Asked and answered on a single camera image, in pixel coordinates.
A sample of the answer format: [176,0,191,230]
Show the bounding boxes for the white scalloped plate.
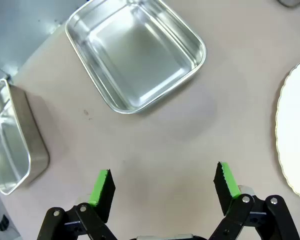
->
[274,60,300,201]

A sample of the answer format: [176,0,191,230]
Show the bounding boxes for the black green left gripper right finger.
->
[207,161,300,240]

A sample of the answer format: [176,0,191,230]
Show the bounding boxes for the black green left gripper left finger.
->
[36,168,121,240]

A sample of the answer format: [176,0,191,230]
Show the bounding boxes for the dark round object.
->
[276,0,300,8]

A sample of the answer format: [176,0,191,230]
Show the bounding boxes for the deep rectangular metal container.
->
[0,78,50,196]

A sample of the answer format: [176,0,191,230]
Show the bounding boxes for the shallow rectangular metal container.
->
[64,0,208,115]

